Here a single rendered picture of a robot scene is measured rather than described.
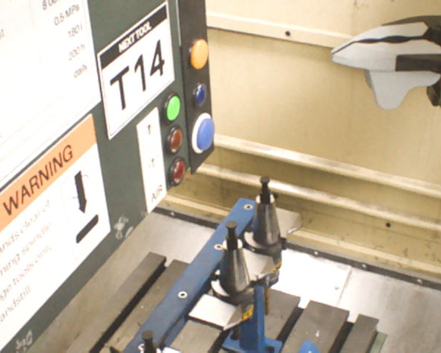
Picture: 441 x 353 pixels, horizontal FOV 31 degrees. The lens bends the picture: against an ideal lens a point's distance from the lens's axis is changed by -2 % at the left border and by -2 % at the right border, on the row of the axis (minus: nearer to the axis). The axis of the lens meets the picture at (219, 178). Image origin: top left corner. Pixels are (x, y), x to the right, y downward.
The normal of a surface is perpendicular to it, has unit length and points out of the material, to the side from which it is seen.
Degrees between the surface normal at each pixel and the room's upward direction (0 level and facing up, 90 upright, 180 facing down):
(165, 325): 0
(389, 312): 24
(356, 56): 42
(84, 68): 90
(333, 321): 0
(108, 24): 90
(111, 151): 90
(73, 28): 90
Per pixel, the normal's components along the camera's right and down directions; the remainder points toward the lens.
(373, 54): -0.43, -0.28
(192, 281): -0.05, -0.81
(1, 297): 0.89, 0.22
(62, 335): -0.20, -0.54
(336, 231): -0.44, 0.54
